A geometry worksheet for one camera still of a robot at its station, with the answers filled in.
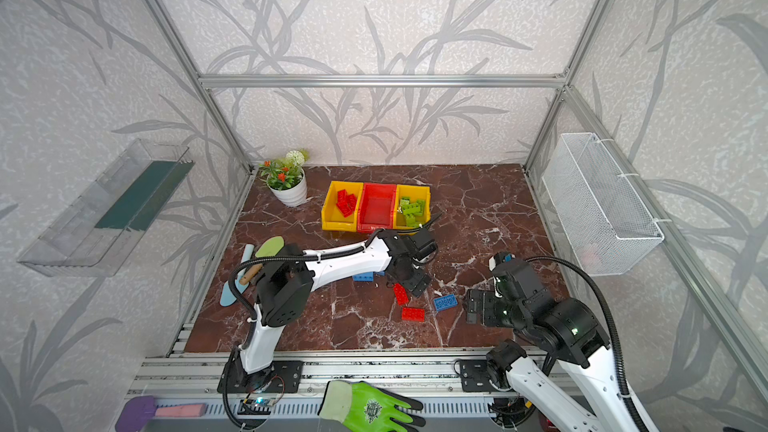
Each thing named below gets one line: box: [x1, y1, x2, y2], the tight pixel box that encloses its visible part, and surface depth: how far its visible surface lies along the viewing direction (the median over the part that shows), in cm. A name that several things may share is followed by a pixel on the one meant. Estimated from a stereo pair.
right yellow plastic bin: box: [393, 184, 431, 229], surface depth 105 cm
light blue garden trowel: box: [220, 244, 254, 307], surface depth 90 cm
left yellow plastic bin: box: [321, 181, 364, 233], surface depth 104 cm
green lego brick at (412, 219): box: [403, 212, 425, 228], surface depth 104 cm
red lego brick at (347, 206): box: [336, 199, 357, 218], surface depth 107 cm
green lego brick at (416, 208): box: [402, 200, 425, 216], surface depth 105 cm
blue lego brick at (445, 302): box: [434, 294, 458, 312], surface depth 86 cm
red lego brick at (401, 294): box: [393, 282, 409, 306], surface depth 88 cm
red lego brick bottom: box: [402, 307, 425, 322], surface depth 84 cm
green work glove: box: [317, 380, 426, 432], surface depth 70 cm
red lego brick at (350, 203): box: [343, 193, 357, 213], surface depth 109 cm
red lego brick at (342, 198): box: [336, 189, 349, 206], surface depth 107 cm
